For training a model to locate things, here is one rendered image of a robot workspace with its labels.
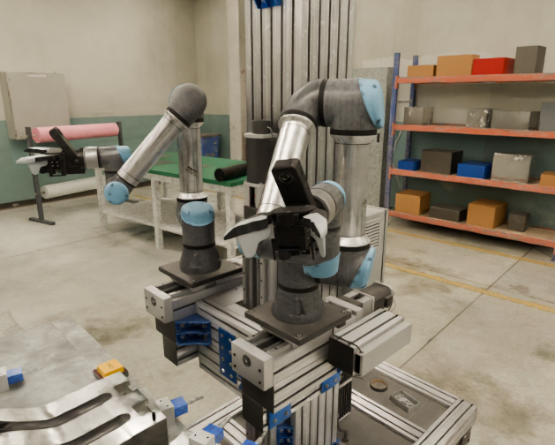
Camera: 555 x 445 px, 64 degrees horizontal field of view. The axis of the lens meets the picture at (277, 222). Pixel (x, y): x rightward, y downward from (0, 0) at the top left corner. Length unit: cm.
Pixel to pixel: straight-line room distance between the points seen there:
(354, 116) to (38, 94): 668
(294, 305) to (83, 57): 724
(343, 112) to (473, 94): 500
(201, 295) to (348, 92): 90
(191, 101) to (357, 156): 65
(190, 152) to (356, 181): 74
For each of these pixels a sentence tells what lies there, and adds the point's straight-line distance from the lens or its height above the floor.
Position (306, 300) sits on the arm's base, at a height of 110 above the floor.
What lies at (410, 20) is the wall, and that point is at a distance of 647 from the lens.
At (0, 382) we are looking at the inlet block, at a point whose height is 83.
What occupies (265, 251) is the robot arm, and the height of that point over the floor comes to 133.
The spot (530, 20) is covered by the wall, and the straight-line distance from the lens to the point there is 595.
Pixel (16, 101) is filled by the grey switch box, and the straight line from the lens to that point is 740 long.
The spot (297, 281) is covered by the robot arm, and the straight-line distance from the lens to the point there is 122.
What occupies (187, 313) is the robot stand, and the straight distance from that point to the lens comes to 162.
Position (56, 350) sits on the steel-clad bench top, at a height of 80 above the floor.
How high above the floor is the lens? 164
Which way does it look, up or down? 16 degrees down
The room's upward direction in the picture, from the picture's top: straight up
